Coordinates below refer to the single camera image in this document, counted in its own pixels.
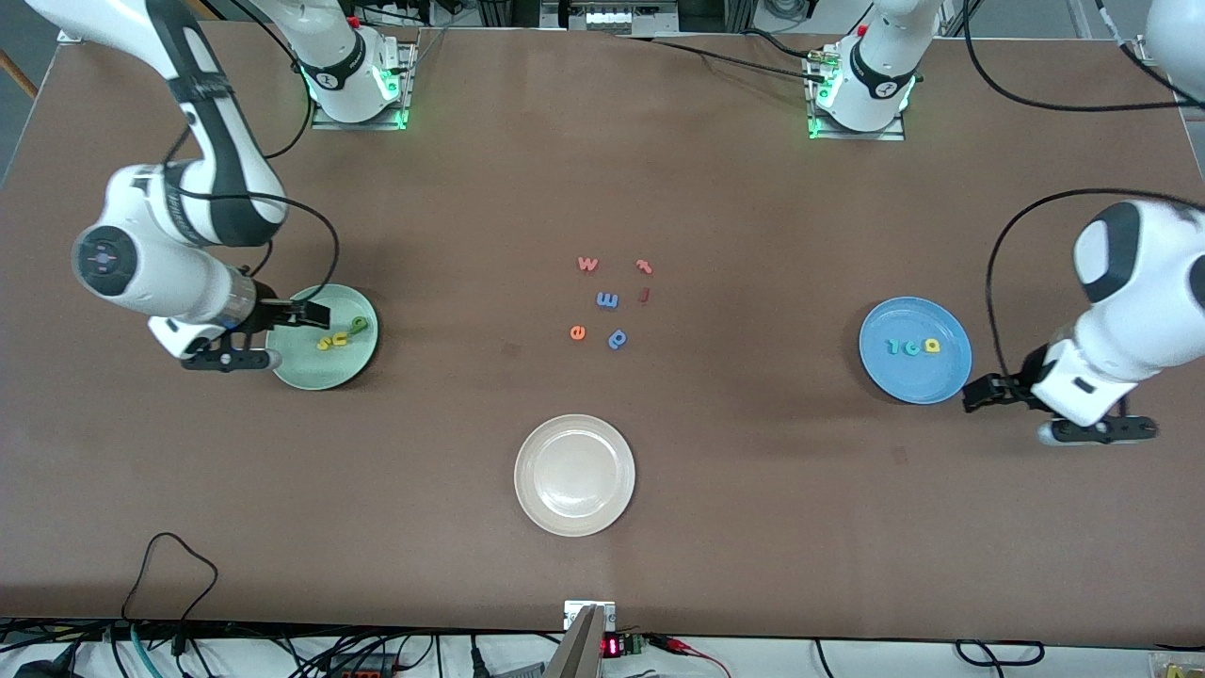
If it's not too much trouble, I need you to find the beige plate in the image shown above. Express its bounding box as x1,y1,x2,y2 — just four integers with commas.
514,414,636,538

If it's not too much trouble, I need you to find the aluminium frame with connector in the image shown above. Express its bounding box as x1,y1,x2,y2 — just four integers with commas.
541,0,679,37

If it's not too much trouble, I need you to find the wooden stick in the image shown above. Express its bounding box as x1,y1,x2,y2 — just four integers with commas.
0,47,40,101

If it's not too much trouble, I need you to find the black coiled cable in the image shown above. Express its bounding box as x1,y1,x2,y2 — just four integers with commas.
956,640,1046,666

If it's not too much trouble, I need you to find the black cable to arm base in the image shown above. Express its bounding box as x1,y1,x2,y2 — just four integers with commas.
602,28,834,86

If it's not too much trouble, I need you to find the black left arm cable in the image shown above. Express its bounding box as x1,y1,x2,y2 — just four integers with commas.
962,0,1205,379

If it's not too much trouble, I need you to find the blue plate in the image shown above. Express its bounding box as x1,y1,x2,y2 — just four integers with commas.
859,297,973,406

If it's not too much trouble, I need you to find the black looped table cable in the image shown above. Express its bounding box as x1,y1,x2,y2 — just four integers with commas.
120,532,219,624

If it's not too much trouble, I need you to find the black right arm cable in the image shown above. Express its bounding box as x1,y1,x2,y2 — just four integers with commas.
165,0,340,307

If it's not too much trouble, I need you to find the red clip lead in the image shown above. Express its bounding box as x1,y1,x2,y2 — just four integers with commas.
650,634,731,678

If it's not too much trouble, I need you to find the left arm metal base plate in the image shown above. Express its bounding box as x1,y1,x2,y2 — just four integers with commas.
805,52,907,142

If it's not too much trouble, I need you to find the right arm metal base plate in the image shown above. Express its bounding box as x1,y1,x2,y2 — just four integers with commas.
311,42,417,131

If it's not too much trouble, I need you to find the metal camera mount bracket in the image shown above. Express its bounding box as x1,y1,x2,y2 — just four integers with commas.
541,600,618,678

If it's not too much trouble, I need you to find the green plate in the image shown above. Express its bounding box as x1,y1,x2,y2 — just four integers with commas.
266,283,379,392

